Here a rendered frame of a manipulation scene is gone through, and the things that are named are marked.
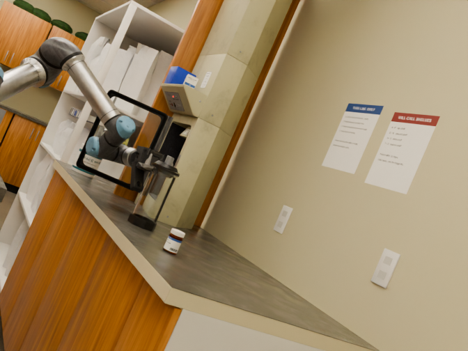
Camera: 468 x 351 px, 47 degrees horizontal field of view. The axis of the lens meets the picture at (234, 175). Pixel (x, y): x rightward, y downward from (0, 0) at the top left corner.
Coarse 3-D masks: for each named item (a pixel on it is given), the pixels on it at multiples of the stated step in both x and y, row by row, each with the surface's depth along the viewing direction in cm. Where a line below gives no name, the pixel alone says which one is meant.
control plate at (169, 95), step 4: (168, 92) 244; (172, 92) 238; (168, 96) 246; (172, 96) 241; (176, 96) 235; (168, 100) 249; (172, 100) 243; (176, 100) 238; (180, 100) 232; (180, 104) 235; (172, 108) 248; (176, 108) 242; (180, 108) 237
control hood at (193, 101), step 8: (168, 88) 242; (176, 88) 231; (184, 88) 222; (192, 88) 224; (184, 96) 226; (192, 96) 224; (200, 96) 225; (168, 104) 252; (184, 104) 231; (192, 104) 225; (200, 104) 226; (176, 112) 247; (184, 112) 235; (192, 112) 225; (200, 112) 227
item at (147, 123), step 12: (120, 108) 251; (132, 108) 251; (144, 120) 252; (156, 120) 253; (96, 132) 250; (144, 132) 252; (132, 144) 252; (144, 144) 252; (156, 144) 254; (96, 168) 250; (108, 168) 251; (120, 168) 252
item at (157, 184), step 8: (152, 176) 187; (160, 176) 186; (168, 176) 187; (176, 176) 189; (152, 184) 187; (160, 184) 186; (168, 184) 188; (144, 192) 187; (152, 192) 186; (160, 192) 187; (144, 200) 187; (152, 200) 186; (160, 200) 188; (136, 208) 187; (144, 208) 186; (152, 208) 186; (136, 216) 187; (144, 216) 186; (152, 216) 187
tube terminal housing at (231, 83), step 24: (192, 72) 254; (216, 72) 229; (240, 72) 231; (216, 96) 228; (240, 96) 240; (192, 120) 231; (216, 120) 230; (192, 144) 228; (216, 144) 236; (192, 168) 229; (216, 168) 247; (192, 192) 233; (168, 216) 228; (192, 216) 244
